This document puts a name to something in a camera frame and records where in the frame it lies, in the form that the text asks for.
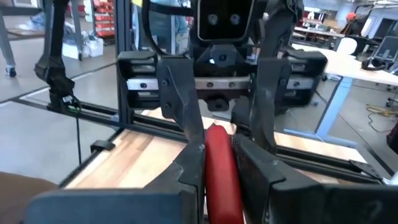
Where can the white table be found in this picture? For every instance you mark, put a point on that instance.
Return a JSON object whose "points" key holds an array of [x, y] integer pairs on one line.
{"points": [[348, 67]]}

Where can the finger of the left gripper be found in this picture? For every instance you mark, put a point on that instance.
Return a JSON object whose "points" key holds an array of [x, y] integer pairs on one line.
{"points": [[180, 93], [269, 99]]}

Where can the black headphones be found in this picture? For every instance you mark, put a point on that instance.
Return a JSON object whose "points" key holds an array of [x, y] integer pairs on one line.
{"points": [[367, 64]]}

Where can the person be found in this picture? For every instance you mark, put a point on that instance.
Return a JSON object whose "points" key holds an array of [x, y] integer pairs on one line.
{"points": [[354, 25], [161, 28]]}

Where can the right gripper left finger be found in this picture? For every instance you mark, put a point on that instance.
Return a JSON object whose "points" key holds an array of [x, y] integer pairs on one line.
{"points": [[124, 208]]}

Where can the grey leg with caster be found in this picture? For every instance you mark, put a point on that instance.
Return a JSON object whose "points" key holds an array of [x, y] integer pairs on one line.
{"points": [[6, 46]]}

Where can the blue table leg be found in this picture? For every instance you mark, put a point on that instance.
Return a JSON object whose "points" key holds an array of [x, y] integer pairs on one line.
{"points": [[334, 105]]}

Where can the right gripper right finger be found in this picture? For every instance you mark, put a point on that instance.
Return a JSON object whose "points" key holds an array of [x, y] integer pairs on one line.
{"points": [[295, 205]]}

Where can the black frame clip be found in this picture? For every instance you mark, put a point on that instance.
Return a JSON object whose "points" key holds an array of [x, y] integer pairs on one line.
{"points": [[102, 145]]}

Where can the white boxes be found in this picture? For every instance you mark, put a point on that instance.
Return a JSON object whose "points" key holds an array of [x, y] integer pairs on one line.
{"points": [[93, 46]]}

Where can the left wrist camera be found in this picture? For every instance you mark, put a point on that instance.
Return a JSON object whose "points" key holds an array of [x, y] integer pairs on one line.
{"points": [[224, 18]]}

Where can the black aluminium table frame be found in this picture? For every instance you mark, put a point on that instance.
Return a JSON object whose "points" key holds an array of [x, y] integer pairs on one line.
{"points": [[124, 77]]}

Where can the red storage shelf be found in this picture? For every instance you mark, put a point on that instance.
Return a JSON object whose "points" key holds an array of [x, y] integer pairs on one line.
{"points": [[104, 18]]}

